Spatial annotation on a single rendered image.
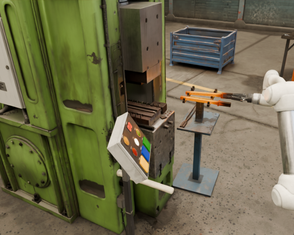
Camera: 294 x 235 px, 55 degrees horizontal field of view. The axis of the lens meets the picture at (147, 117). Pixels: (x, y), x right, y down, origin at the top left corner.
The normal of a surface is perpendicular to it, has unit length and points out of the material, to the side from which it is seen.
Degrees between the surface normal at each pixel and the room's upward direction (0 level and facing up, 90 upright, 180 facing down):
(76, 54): 89
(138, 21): 90
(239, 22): 90
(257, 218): 0
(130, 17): 90
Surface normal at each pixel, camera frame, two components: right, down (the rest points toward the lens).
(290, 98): -0.01, 0.02
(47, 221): -0.04, -0.88
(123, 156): -0.07, 0.48
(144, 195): -0.48, 0.43
